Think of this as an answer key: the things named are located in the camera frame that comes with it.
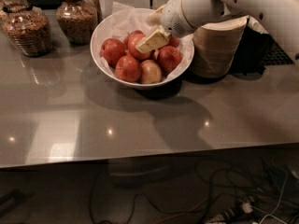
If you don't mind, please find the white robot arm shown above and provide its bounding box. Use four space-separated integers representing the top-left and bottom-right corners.
136 0 299 64

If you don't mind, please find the yellow-red apple front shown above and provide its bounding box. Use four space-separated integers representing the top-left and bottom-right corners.
140 60 163 84

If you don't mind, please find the power strip on floor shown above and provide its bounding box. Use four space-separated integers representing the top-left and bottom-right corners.
205 201 255 224

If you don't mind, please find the white floor cable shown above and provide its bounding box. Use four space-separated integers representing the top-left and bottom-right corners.
258 166 299 224

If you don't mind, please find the front stack of paper bowls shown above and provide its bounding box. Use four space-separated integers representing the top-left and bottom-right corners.
191 16 247 79

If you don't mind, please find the red apple hidden back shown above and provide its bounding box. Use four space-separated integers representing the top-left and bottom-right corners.
123 30 144 49

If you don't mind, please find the black condiment caddy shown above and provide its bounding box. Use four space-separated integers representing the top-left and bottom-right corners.
230 17 292 76

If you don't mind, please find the black floor cable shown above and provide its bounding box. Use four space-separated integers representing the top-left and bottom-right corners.
88 159 219 224

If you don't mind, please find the middle glass granola jar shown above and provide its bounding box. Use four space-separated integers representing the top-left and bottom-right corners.
56 0 97 45

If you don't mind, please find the white ceramic bowl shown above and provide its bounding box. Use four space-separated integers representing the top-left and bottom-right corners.
90 8 194 90

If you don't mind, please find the red apple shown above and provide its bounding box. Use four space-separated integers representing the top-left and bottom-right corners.
128 34 152 61
100 38 126 67
168 36 179 48
157 46 182 74
115 55 142 83

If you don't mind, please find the white paper bowl liner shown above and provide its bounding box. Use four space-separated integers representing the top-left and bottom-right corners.
90 7 194 89

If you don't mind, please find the large glass granola jar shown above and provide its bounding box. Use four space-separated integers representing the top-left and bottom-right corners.
1 0 52 57

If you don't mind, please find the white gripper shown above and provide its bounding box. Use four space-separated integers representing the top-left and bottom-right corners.
135 0 193 53

